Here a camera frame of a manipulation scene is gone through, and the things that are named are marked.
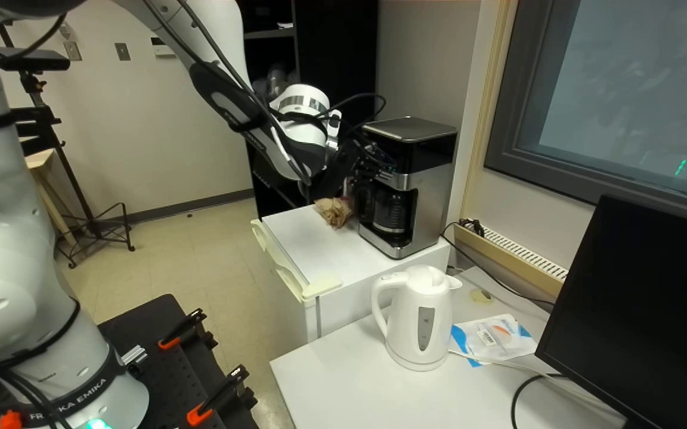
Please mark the white mini fridge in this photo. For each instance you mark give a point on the white mini fridge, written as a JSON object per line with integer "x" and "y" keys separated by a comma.
{"x": 324, "y": 275}

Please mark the orange handled clamp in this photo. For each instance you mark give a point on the orange handled clamp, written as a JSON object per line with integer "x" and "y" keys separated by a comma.
{"x": 223, "y": 392}
{"x": 189, "y": 329}

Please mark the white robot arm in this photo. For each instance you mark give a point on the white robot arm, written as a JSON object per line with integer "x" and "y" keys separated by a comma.
{"x": 55, "y": 363}

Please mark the crumpled brown paper bag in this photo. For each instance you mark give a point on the crumpled brown paper bag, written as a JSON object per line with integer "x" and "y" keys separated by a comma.
{"x": 336, "y": 210}

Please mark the white electric kettle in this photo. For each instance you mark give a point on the white electric kettle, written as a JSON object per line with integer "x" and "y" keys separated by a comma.
{"x": 414, "y": 312}

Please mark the black silver coffeemaker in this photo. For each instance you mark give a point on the black silver coffeemaker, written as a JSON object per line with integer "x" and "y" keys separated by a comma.
{"x": 404, "y": 203}

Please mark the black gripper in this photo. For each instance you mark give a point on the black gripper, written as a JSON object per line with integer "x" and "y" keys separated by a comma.
{"x": 351, "y": 169}

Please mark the blue white packet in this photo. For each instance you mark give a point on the blue white packet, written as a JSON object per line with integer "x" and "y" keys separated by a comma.
{"x": 492, "y": 338}

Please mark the black camera tripod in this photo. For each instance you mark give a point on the black camera tripod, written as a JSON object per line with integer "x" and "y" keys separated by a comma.
{"x": 74, "y": 235}

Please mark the black computer monitor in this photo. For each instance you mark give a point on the black computer monitor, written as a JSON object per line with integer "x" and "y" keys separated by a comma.
{"x": 618, "y": 324}

